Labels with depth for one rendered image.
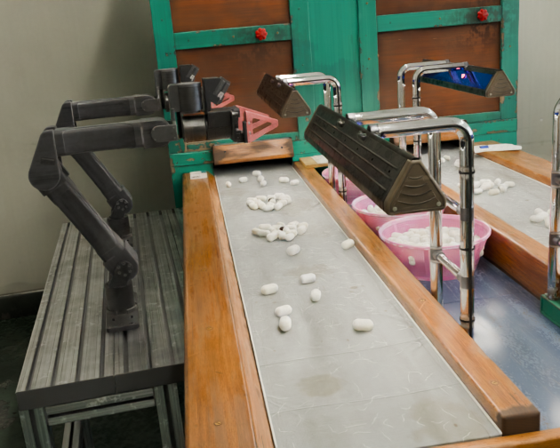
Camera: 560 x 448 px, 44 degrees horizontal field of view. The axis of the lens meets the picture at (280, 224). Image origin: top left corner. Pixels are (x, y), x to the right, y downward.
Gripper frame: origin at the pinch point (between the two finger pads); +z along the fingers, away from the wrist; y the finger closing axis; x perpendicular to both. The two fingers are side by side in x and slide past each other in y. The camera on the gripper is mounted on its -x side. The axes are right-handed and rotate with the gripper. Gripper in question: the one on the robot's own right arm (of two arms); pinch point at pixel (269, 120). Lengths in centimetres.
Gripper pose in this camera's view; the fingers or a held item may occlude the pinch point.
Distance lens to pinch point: 157.5
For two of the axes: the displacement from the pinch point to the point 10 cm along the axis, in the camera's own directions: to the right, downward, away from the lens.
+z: 9.7, -1.3, 1.9
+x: 0.7, 9.6, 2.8
